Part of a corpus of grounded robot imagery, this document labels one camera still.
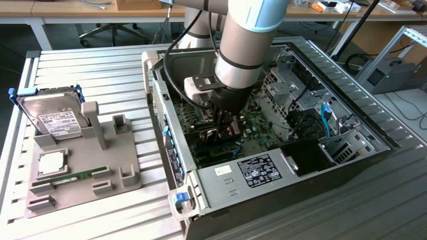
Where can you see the aluminium profile frame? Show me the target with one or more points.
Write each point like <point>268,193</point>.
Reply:
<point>394,42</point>

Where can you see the grey control box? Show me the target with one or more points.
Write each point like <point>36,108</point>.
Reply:
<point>394,77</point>

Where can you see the hard disk in blue carrier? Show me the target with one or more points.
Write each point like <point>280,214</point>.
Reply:
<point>50,117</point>

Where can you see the silver chipset heatsink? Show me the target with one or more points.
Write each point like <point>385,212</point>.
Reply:
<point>254,147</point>

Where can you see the grey parts rack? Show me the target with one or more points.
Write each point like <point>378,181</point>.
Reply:
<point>100,160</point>

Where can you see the metal drive cage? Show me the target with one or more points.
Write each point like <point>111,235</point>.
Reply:
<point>283,92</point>

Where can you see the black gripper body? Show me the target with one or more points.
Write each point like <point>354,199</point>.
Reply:
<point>231,100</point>

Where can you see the wooden desk white frame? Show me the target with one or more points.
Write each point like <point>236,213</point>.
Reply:
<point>383,15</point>
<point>67,10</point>

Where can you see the metal disk bay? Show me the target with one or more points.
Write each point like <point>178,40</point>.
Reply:
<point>354,147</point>

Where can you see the open black PC case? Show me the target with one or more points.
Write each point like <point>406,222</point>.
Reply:
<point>334,200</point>

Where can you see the blue slot clip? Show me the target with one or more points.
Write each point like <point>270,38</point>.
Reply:
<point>164,132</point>

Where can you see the black graphics card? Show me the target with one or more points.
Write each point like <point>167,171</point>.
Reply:
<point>203,137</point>

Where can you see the office chair base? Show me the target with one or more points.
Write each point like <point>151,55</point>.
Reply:
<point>114,30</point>

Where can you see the green RAM stick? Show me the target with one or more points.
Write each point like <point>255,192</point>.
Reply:
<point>83,174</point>

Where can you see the black stand pole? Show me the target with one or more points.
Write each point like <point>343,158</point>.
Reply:
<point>358,27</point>

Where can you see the wooden box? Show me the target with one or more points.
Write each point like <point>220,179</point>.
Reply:
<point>140,4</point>

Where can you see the green motherboard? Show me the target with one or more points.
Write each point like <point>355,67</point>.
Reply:
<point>256,130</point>

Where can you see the grey power supply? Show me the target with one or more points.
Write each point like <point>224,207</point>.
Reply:
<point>227,185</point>

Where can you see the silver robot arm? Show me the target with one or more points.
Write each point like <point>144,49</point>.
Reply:
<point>250,37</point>

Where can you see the small white box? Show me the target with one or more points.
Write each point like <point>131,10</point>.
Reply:
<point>347,7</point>

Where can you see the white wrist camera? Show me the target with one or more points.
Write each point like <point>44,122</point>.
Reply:
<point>195,87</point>

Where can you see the silver CPU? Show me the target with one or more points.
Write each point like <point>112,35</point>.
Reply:
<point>51,162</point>

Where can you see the blue case latch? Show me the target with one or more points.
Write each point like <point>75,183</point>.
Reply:
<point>180,197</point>

